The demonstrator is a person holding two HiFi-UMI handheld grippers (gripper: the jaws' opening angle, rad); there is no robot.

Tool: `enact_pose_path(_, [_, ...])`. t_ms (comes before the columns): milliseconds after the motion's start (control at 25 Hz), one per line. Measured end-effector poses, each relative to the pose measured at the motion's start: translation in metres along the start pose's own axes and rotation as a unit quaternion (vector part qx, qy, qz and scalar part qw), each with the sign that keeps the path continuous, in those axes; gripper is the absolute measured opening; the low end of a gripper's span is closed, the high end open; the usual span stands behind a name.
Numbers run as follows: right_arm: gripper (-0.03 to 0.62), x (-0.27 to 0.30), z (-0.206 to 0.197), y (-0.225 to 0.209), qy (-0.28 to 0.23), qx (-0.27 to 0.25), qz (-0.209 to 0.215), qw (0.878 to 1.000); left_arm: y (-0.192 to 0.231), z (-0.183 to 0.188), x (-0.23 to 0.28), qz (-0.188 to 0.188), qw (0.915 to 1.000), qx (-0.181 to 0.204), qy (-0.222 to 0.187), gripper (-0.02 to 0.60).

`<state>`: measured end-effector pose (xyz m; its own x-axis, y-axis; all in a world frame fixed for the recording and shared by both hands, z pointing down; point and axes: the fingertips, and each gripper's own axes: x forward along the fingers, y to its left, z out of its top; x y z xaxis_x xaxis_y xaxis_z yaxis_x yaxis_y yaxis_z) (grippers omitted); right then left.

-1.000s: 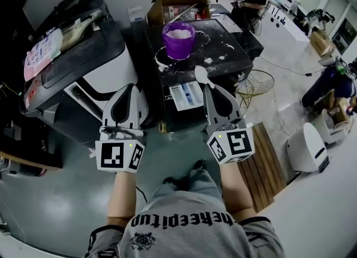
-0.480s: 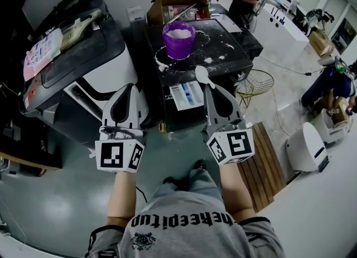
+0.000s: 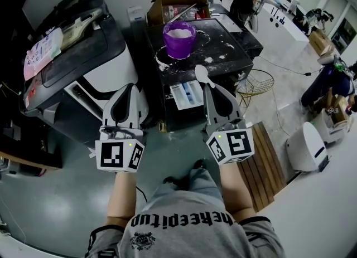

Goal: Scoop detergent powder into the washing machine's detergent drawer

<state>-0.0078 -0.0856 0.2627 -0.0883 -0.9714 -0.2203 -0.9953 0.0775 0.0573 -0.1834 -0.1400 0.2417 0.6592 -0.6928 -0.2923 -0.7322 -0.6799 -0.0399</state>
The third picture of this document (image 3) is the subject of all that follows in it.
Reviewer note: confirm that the large open cardboard box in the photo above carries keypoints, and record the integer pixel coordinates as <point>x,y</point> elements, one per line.
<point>156,9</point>

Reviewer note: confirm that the white tray with blue tubes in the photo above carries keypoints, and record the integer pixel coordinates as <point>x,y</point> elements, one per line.
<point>187,95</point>

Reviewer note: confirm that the white box-shaped dispenser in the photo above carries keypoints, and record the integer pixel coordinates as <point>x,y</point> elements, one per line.
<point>136,17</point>

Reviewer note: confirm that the metal pole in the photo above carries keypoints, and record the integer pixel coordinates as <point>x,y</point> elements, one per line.
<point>182,13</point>

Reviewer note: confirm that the black bulky appliance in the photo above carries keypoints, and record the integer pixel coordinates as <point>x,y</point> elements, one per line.
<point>72,3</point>

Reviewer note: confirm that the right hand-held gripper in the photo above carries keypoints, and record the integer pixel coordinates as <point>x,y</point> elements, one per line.
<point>234,145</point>

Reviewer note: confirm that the person's grey shorts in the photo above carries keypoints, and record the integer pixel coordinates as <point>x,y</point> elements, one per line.
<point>192,187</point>

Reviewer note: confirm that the person's black shoe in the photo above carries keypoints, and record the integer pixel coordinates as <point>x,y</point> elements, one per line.
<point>170,180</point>
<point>198,164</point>

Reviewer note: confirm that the red plastic item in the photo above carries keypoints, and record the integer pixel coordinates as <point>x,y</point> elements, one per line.
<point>201,13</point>

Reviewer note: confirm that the white long cabinet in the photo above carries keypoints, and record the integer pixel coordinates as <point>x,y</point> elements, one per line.
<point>287,23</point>

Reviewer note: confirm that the black low cabinet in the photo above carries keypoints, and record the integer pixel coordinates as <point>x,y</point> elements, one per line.
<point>248,42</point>

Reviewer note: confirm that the white rounded appliance blue stripe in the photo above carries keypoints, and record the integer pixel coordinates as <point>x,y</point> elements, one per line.
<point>305,148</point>

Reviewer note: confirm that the white plastic spoon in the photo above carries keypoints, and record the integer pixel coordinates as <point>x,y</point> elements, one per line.
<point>202,74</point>

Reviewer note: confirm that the white open-lid appliance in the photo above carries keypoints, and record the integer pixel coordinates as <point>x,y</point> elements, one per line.
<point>336,128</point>

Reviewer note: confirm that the beige flat tool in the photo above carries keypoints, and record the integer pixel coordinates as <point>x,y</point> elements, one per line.
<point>78,27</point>

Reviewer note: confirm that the white powder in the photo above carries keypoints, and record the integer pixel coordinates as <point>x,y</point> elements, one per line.
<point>180,32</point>

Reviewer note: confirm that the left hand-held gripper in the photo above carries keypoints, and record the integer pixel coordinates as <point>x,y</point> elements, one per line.
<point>117,153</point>

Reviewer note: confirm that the person's right forearm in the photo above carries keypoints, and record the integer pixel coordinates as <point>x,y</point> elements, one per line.
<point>237,190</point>

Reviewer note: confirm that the purple plastic bucket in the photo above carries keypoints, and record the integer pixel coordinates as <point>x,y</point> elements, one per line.
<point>180,46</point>

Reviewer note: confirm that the person's grey T-shirt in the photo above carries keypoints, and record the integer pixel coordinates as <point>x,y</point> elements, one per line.
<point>189,231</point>

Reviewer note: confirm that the black and white appliance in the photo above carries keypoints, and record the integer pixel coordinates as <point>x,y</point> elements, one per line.
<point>83,64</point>

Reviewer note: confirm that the black work table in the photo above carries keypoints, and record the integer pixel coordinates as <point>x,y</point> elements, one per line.
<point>217,56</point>

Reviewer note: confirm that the wooden slat board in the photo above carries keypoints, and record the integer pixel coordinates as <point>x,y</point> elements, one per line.
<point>262,167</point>

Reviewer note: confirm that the dark low shelf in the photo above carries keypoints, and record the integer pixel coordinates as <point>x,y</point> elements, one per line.
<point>28,151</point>

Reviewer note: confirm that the person's left forearm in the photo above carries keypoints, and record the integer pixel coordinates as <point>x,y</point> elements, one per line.
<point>122,195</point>

